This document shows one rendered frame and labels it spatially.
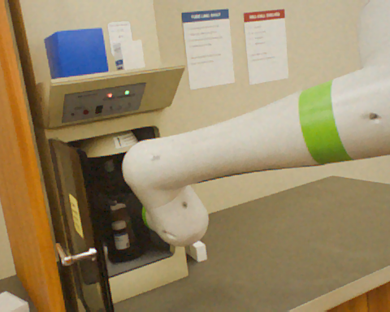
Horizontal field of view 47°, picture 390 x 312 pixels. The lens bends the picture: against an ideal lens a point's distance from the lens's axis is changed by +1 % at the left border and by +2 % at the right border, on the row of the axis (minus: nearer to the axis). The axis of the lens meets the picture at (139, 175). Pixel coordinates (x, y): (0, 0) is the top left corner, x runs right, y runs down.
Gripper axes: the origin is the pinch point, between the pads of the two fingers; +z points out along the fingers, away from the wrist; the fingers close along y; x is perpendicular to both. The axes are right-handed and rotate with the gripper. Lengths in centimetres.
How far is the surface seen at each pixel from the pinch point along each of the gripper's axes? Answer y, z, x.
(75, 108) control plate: 12.1, -16.4, -24.5
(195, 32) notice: -54, 33, -42
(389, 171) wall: -161, 33, 34
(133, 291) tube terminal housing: 3.1, -10.5, 24.6
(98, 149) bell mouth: 5.0, -6.9, -13.2
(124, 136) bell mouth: -2.3, -7.3, -15.1
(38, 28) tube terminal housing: 15.2, -10.2, -42.1
